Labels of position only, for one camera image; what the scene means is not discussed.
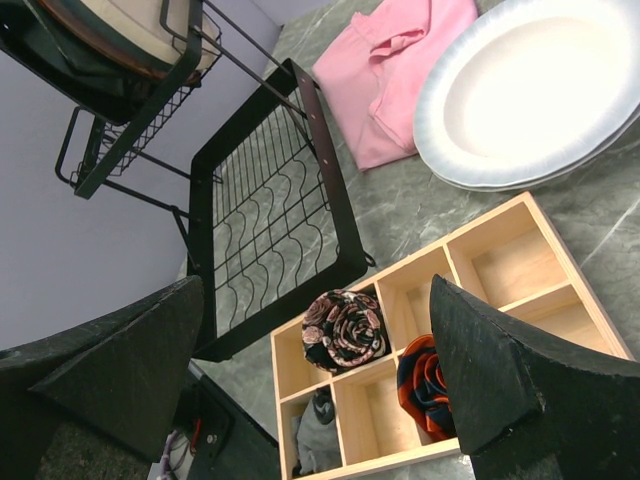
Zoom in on white round plate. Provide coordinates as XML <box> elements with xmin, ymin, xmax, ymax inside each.
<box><xmin>413</xmin><ymin>1</ymin><xmax>639</xmax><ymax>191</ymax></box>

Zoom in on grey rolled cloth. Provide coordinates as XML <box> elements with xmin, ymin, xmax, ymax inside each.
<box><xmin>290</xmin><ymin>387</ymin><xmax>342</xmax><ymax>478</ymax></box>

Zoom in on brown rimmed dark plate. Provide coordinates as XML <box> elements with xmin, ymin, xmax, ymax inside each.
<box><xmin>37</xmin><ymin>0</ymin><xmax>201</xmax><ymax>84</ymax></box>

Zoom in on black ribbed plate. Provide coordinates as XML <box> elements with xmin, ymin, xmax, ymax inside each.
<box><xmin>1</xmin><ymin>1</ymin><xmax>157</xmax><ymax>125</ymax></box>

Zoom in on orange and black rolled tie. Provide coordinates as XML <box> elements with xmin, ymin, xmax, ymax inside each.
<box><xmin>397</xmin><ymin>334</ymin><xmax>456</xmax><ymax>442</ymax></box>

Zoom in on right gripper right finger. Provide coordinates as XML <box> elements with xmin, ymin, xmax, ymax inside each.
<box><xmin>430</xmin><ymin>275</ymin><xmax>639</xmax><ymax>479</ymax></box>

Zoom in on floral rolled tie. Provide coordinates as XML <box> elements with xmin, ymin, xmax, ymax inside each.
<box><xmin>301</xmin><ymin>289</ymin><xmax>390</xmax><ymax>374</ymax></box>

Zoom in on black wire dish rack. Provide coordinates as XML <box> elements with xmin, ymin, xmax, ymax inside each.
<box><xmin>0</xmin><ymin>0</ymin><xmax>376</xmax><ymax>363</ymax></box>

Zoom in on pink folded cloth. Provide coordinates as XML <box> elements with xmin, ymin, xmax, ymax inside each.
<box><xmin>312</xmin><ymin>0</ymin><xmax>478</xmax><ymax>171</ymax></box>

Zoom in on wooden compartment tray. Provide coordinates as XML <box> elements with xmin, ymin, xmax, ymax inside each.
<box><xmin>269</xmin><ymin>190</ymin><xmax>636</xmax><ymax>480</ymax></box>

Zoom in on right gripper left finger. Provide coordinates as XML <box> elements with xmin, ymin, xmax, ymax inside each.
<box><xmin>1</xmin><ymin>276</ymin><xmax>204</xmax><ymax>479</ymax></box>

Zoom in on white deep plate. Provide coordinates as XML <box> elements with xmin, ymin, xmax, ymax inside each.
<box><xmin>434</xmin><ymin>107</ymin><xmax>640</xmax><ymax>194</ymax></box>

